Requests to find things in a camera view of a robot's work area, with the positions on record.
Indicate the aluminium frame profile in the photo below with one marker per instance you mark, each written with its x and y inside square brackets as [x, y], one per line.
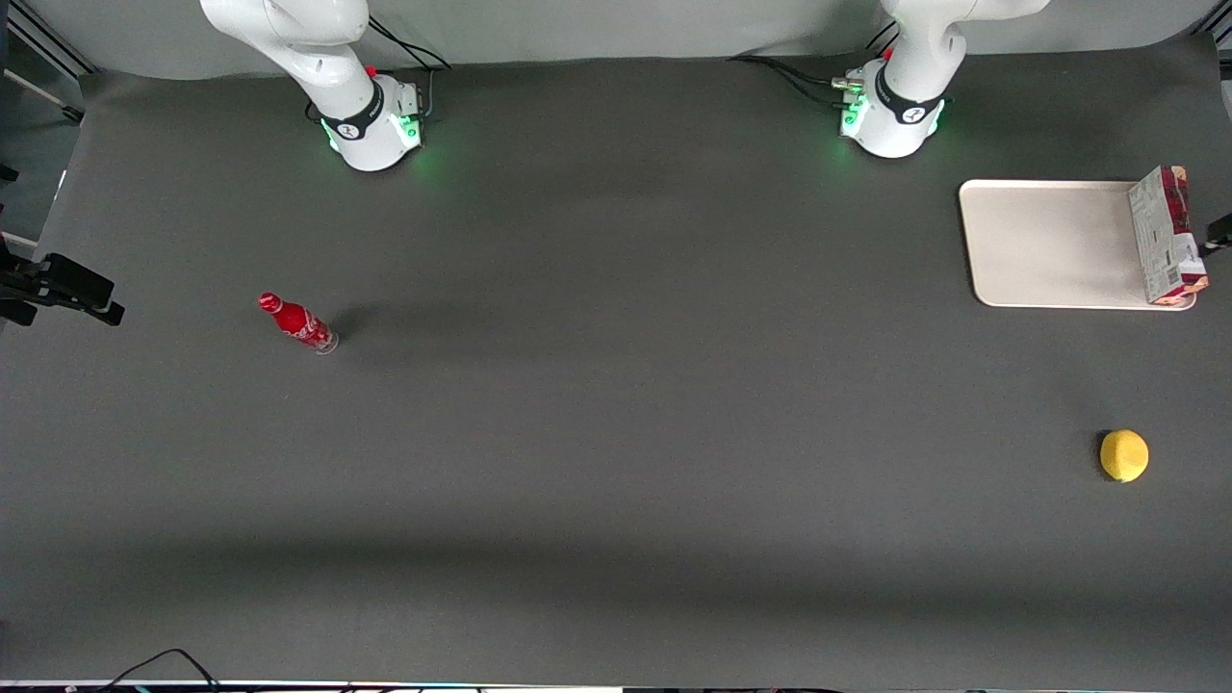
[48, 43]

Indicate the red cola bottle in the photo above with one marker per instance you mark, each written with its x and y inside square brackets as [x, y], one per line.
[298, 322]

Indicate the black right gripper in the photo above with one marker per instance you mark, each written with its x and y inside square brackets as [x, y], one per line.
[60, 280]

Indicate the beige rectangular tray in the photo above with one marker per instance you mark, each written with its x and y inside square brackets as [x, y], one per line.
[1039, 241]

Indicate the red cookie box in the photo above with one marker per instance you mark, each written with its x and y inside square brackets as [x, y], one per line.
[1167, 241]

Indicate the yellow lemon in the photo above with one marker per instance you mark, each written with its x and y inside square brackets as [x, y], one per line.
[1124, 455]

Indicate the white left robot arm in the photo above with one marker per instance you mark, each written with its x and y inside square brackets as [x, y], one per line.
[905, 96]

